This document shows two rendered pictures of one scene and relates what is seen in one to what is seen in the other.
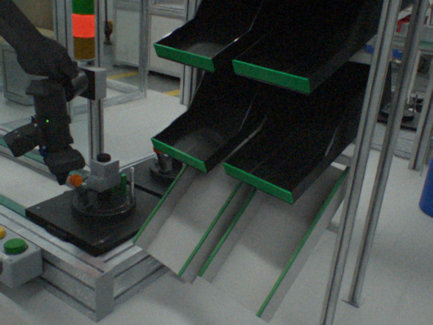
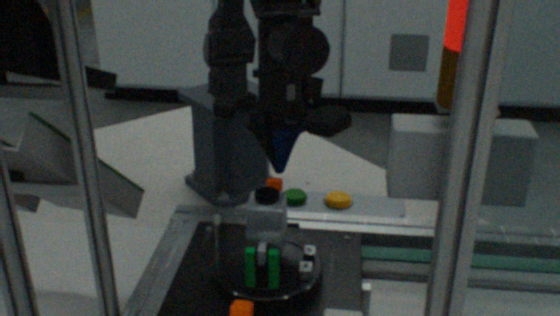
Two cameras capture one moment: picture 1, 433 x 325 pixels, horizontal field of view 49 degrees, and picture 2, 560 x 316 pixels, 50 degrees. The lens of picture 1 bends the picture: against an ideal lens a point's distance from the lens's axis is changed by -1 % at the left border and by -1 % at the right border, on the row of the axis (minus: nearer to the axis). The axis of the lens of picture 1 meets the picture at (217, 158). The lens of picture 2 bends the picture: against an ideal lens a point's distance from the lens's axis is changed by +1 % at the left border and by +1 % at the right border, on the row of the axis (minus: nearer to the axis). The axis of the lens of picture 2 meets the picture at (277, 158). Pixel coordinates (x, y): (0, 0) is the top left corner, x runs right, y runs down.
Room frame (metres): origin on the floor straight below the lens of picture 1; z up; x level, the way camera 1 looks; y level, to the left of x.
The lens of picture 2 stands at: (1.51, -0.02, 1.44)
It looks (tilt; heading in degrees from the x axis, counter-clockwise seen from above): 26 degrees down; 154
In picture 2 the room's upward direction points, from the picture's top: straight up
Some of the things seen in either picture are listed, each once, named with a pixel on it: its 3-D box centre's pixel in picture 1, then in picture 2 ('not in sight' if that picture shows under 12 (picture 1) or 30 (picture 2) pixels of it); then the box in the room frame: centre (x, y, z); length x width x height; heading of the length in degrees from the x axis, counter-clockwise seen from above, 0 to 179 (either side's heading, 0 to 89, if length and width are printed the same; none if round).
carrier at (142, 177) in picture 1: (177, 158); not in sight; (1.16, 0.10, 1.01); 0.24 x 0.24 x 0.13; 57
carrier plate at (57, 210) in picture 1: (104, 211); (267, 281); (0.94, 0.24, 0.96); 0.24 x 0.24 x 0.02; 57
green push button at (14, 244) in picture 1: (15, 247); (294, 199); (0.77, 0.37, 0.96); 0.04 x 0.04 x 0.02
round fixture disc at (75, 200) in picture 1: (104, 203); (267, 269); (0.94, 0.24, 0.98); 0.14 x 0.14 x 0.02
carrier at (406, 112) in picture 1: (398, 105); not in sight; (1.91, -0.72, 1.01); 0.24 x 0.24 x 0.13; 57
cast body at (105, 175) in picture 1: (107, 169); (265, 221); (0.95, 0.24, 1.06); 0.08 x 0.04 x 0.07; 147
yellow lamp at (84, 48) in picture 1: (84, 46); (470, 75); (1.15, 0.34, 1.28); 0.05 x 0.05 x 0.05
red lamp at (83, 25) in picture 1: (83, 25); (479, 15); (1.15, 0.34, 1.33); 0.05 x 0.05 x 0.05
